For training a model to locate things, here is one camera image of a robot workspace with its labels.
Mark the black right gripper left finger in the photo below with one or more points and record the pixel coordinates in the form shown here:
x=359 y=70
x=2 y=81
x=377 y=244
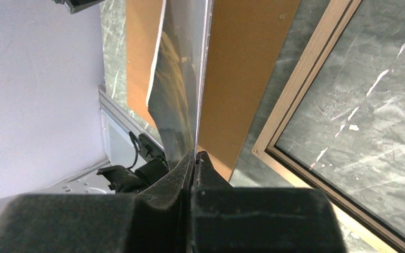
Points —
x=151 y=221

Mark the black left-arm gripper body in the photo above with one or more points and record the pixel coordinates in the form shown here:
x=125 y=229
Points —
x=75 y=6

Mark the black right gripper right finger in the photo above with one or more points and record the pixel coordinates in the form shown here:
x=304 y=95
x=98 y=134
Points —
x=224 y=218

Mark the landscape photo print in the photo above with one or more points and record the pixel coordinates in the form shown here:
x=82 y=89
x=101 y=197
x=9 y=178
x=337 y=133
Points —
x=177 y=76

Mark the brown frame backing board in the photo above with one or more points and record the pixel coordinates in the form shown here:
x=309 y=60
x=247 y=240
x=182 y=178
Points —
x=245 y=40

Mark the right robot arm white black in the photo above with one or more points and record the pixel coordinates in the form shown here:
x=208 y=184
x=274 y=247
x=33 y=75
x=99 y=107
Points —
x=189 y=208

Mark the aluminium rail frame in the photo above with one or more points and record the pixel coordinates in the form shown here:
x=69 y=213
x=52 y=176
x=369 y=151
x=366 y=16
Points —
x=46 y=135

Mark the light wooden picture frame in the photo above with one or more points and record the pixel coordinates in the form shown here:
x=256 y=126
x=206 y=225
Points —
x=349 y=127

